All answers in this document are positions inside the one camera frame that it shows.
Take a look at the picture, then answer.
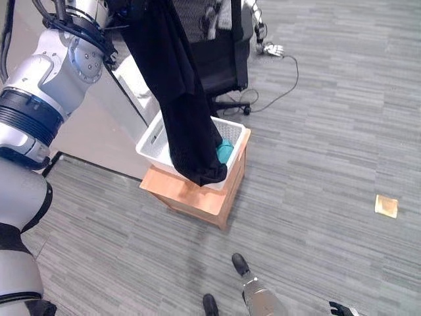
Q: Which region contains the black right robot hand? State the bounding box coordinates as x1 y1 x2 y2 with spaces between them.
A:
328 300 360 316

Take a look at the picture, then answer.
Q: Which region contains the black garment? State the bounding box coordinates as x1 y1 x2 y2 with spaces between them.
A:
123 0 230 189

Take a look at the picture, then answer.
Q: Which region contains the white plastic laundry basket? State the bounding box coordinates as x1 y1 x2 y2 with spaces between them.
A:
135 110 247 192

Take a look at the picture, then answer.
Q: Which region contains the dark right robot foot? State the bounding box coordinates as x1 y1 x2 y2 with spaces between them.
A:
231 252 252 278

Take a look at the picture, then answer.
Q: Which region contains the dark robot foot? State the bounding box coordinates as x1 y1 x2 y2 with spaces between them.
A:
231 252 252 278
202 293 220 316

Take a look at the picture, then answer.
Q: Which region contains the tan paper scrap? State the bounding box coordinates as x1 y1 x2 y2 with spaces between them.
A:
374 194 399 219

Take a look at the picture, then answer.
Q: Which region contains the dark left robot foot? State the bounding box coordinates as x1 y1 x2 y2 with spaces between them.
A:
202 293 220 316

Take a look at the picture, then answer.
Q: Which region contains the wooden stool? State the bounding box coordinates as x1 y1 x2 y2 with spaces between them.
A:
139 128 253 231

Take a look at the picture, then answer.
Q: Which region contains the teal cloth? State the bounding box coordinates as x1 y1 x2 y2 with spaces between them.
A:
215 138 235 165

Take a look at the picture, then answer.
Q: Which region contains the black office chair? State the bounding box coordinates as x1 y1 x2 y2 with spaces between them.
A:
170 0 253 117

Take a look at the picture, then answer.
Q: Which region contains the silver robot torso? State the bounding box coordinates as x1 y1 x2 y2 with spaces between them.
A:
0 225 57 316

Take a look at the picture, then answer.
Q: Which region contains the black floor cable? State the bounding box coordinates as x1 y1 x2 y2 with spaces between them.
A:
226 54 300 113

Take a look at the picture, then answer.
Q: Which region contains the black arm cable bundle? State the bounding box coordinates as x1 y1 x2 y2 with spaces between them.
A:
32 0 120 70

